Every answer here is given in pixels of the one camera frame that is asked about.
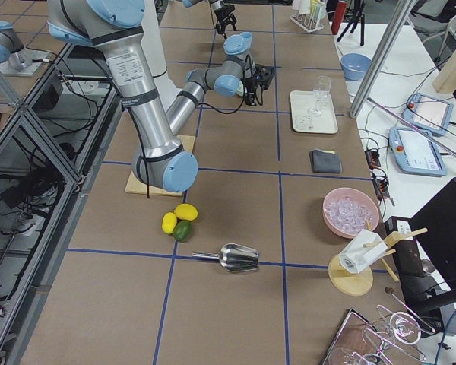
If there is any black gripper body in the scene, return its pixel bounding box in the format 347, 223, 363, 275
244, 64, 275, 106
212, 2, 236, 24

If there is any light blue plastic cup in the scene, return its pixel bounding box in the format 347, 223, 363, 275
239, 31, 252, 49

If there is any mint green bowl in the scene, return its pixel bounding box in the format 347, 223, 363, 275
236, 81, 247, 97

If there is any metal ice scoop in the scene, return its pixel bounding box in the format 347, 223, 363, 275
192, 243, 259, 273

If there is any blue bowl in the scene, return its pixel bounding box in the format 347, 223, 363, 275
340, 53, 372, 81

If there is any pink bowl with ice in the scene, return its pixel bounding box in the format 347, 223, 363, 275
322, 187, 380, 239

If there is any cream bear tray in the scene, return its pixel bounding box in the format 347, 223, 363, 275
290, 90, 338, 135

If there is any clear wine glass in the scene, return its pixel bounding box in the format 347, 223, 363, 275
308, 75, 332, 116

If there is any red cylinder bottle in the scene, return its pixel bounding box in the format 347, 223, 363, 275
331, 0, 347, 35

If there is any grey folded cloth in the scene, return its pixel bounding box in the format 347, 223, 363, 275
309, 149, 342, 173

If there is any black tripod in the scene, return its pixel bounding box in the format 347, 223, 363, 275
337, 0, 366, 46

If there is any yellow lemon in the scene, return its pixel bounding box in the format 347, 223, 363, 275
174, 203, 198, 221
161, 212, 178, 235

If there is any wooden cutting board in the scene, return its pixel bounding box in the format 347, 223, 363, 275
125, 135, 195, 197

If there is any near teach pendant tablet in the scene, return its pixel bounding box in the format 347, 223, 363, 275
388, 127, 448, 177

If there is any teach pendant tablet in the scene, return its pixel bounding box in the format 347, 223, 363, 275
388, 127, 448, 177
402, 93, 454, 136

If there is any far teach pendant tablet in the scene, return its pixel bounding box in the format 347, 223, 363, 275
402, 93, 454, 136

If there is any white paper carton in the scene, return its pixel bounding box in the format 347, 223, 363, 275
338, 230, 388, 274

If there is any green tipped metal rod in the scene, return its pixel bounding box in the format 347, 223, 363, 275
367, 97, 456, 158

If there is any wooden mug tree stand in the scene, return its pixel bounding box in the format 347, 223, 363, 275
328, 228, 428, 297

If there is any black monitor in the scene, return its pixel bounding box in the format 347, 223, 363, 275
394, 178, 456, 313

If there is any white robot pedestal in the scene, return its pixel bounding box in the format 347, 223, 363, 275
141, 0, 181, 111

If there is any white wire cup rack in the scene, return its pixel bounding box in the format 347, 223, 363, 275
290, 0, 326, 33

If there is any aluminium frame post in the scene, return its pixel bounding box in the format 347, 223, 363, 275
349, 0, 415, 119

